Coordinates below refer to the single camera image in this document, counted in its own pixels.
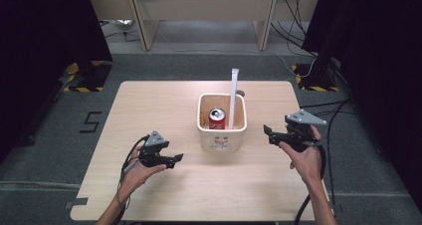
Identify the white straw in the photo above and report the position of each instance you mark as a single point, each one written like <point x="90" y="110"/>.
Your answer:
<point x="234" y="95"/>

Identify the red drink can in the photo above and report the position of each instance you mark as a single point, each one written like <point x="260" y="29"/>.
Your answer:
<point x="217" y="120"/>

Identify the stand base with striped tape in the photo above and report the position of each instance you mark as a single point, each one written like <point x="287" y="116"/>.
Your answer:
<point x="86" y="77"/>
<point x="315" y="80"/>

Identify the crumpled silver foil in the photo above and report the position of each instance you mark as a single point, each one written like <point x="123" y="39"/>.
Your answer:
<point x="123" y="24"/>

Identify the person's right hand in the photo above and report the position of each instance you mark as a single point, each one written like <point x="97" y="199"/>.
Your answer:
<point x="307" y="162"/>

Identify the white square bin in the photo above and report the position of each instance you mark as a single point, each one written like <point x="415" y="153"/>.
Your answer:
<point x="220" y="140"/>

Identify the light wooden desk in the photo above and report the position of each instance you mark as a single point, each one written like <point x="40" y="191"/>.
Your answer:
<point x="205" y="6"/>

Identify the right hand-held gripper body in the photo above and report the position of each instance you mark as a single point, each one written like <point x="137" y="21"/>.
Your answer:
<point x="300" y="132"/>

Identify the black curtain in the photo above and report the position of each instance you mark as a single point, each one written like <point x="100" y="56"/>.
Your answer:
<point x="381" y="69"/>
<point x="43" y="52"/>

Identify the person's left hand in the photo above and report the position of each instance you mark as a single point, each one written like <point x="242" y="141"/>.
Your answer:
<point x="136" y="177"/>

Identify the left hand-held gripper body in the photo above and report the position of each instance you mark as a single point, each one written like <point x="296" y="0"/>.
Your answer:
<point x="151" y="152"/>

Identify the grey tape strip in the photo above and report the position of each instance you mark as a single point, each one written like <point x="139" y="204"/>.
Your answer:
<point x="77" y="202"/>

